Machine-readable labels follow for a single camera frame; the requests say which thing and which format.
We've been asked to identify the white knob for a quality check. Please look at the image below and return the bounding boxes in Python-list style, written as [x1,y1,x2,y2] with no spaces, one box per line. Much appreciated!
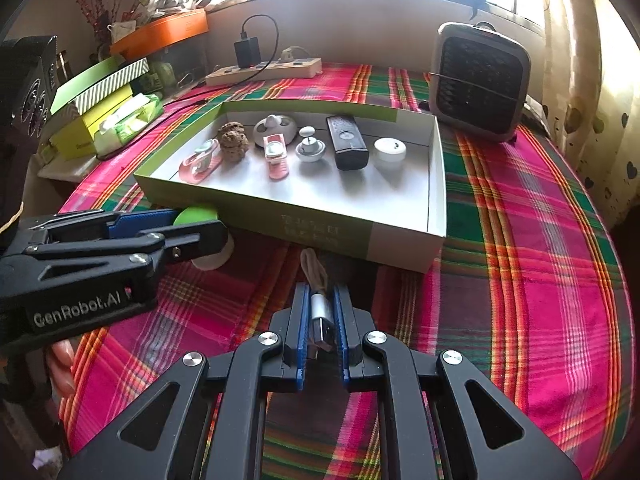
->
[295,125,327,163]

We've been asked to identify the green round lid gadget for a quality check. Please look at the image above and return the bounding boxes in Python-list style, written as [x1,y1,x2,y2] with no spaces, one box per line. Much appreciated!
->
[172,205,236,272]

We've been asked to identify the pale green container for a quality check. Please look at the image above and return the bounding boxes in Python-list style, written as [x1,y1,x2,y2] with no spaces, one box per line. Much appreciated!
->
[150,60,176,88]

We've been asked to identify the pink clip with white loop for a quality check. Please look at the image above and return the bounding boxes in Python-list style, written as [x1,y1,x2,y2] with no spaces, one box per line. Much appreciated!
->
[179,139,223,182]

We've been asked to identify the green flat striped box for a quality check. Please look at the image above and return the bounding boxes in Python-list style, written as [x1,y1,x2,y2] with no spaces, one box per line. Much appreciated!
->
[50,55,150,116]

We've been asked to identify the black dial box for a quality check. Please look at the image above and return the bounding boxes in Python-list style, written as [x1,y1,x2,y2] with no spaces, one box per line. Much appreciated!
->
[0,35,58,141]

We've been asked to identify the orange box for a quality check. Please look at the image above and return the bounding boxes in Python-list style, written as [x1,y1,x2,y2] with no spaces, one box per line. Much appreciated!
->
[110,8,208,58]

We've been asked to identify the green and white cardboard box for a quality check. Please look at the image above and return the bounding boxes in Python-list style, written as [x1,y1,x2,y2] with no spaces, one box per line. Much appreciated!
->
[134,99,447,275]

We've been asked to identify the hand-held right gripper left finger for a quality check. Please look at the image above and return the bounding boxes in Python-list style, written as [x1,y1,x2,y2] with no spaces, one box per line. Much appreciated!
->
[57,282,308,480]

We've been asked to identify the beige power strip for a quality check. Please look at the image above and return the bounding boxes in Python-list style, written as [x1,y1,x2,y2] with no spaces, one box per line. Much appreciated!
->
[206,57,322,87]

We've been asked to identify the white round jar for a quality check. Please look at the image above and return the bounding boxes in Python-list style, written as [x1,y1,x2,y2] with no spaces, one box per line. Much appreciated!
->
[373,137,407,177]

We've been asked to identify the green tissue pack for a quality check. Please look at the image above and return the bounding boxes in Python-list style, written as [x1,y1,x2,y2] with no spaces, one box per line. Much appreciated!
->
[95,94,165,156]

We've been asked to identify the white usb cable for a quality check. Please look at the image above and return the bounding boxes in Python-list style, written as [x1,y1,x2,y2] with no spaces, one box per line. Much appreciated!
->
[299,247,337,353]

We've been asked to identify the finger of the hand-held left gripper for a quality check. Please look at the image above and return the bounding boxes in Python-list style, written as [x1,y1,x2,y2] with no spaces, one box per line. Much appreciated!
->
[10,209,182,256]
[0,220,229,286]

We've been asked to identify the heart print curtain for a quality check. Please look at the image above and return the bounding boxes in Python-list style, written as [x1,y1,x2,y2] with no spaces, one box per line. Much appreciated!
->
[542,0,640,226]

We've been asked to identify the black charger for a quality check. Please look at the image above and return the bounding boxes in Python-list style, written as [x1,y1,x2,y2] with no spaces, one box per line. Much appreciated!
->
[234,36,261,68]

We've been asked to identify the grey cloth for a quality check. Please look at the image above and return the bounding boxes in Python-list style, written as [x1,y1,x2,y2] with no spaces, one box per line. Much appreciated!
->
[520,97,548,136]

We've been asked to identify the white oval gadget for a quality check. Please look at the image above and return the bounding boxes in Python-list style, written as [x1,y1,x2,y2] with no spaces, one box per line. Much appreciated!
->
[252,114,296,148]

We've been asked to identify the black remote control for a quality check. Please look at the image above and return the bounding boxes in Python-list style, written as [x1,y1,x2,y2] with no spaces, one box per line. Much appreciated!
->
[326,114,370,172]

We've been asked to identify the black charger cable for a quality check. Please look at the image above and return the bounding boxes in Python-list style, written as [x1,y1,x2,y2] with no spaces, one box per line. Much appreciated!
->
[165,14,280,106]

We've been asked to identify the grey desktop heater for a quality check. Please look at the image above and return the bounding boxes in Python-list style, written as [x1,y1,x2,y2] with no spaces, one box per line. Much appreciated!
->
[430,21,531,142]

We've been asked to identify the pink clip with white disc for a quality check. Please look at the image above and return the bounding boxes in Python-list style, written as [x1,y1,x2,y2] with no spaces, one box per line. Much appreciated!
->
[264,132,291,181]

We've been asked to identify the person's left hand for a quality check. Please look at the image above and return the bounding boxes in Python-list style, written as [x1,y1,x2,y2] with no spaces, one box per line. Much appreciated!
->
[50,339,76,396]

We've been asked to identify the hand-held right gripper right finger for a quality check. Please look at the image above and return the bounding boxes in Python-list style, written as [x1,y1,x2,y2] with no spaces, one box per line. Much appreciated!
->
[334,282,583,480]

